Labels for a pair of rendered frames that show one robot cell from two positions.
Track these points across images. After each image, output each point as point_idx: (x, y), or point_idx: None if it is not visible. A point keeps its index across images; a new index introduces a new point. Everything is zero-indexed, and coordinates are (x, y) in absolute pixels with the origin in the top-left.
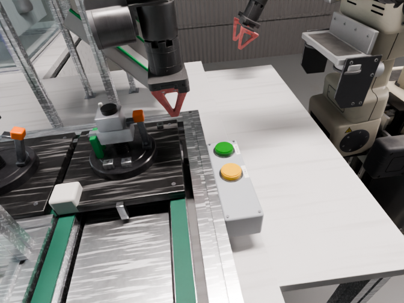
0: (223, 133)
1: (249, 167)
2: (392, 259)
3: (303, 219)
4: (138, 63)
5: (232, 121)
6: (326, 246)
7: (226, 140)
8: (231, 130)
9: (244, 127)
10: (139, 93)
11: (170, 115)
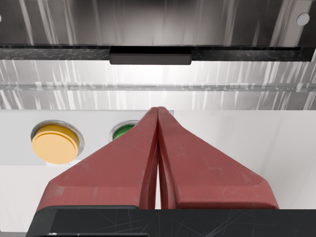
0: (288, 112)
1: None
2: (3, 215)
3: (51, 168)
4: None
5: None
6: (11, 175)
7: (261, 112)
8: (289, 127)
9: (285, 150)
10: None
11: (149, 108)
